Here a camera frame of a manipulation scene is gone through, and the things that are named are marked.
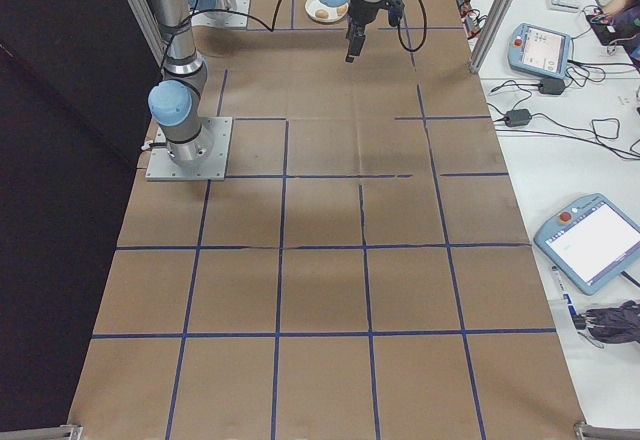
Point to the brown egg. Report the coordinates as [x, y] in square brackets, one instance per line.
[342, 10]
[323, 13]

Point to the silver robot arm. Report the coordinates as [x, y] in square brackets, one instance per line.
[175, 35]

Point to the white round plate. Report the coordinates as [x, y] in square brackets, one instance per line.
[312, 7]

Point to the bystander bare hand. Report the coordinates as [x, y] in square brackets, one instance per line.
[619, 4]

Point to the black power adapter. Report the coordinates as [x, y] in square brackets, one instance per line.
[517, 117]
[551, 86]

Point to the blue grey teach pendant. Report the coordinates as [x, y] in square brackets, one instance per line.
[540, 50]
[590, 240]

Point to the dark blue bystander clothing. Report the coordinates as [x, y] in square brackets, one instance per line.
[631, 35]

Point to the white marker pen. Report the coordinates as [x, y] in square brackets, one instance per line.
[561, 285]

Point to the folded dark umbrella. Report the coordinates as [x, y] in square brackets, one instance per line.
[615, 322]

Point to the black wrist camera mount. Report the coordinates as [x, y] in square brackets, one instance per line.
[395, 10]

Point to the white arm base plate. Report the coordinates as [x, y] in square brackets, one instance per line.
[240, 17]
[220, 160]

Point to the aluminium desk side post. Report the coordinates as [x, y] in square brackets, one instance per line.
[498, 10]

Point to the aluminium frame post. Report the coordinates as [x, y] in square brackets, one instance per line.
[142, 15]

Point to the black frame cover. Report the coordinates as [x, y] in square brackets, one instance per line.
[50, 160]

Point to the aluminium frame bar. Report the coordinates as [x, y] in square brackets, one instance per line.
[607, 431]
[40, 432]

